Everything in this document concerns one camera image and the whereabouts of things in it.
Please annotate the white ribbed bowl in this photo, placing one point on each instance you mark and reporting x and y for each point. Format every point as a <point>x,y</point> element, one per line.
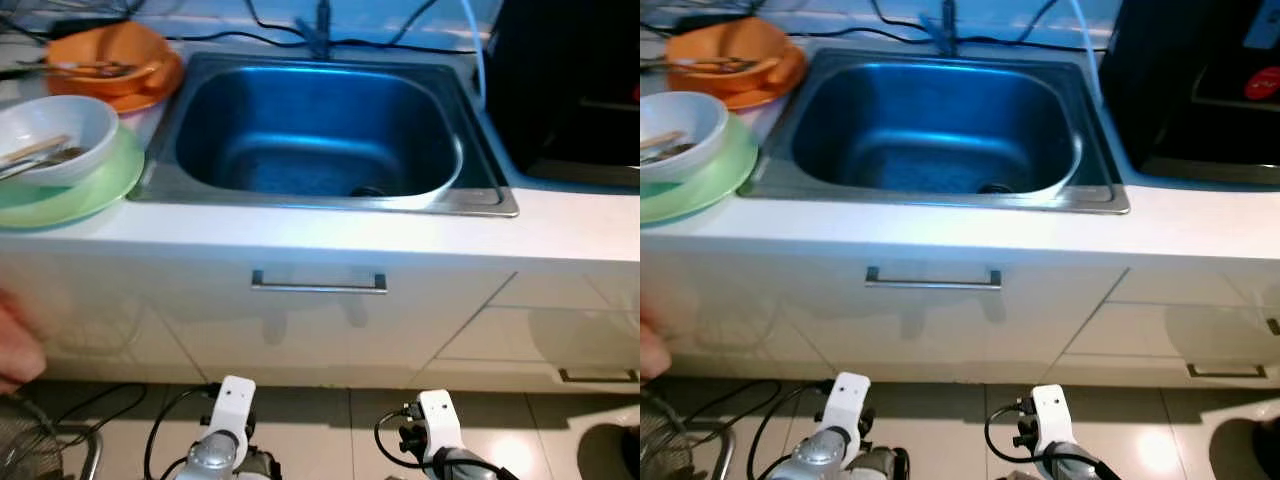
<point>60,115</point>
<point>690,115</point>

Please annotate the black kitchen appliance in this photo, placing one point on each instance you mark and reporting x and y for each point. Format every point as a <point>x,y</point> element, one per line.
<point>570,80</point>
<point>1170,60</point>

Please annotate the white cabinet front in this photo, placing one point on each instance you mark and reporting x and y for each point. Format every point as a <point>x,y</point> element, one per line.
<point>300,335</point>
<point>920,335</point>

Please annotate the green plate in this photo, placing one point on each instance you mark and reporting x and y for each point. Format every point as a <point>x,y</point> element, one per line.
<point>725,180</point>
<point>100,195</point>

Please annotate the stainless steel sink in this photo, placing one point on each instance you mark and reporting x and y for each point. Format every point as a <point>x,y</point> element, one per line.
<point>920,130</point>
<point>300,130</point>

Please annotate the chopstick with silver end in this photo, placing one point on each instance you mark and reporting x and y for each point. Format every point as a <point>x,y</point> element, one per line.
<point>715,65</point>
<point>90,68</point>

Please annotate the orange bowl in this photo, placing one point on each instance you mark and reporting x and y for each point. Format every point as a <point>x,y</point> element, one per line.
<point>110,45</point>
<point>730,40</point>

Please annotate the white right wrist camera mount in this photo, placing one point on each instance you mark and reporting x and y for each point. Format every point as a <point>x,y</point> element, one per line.
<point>437,420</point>
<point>1052,415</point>

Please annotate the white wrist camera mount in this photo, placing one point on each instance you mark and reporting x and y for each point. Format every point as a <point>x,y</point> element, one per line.
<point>437,420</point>
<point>1052,415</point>
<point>848,400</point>
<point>232,405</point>

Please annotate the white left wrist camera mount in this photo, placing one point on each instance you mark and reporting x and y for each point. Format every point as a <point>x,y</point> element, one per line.
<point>232,405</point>
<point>848,400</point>

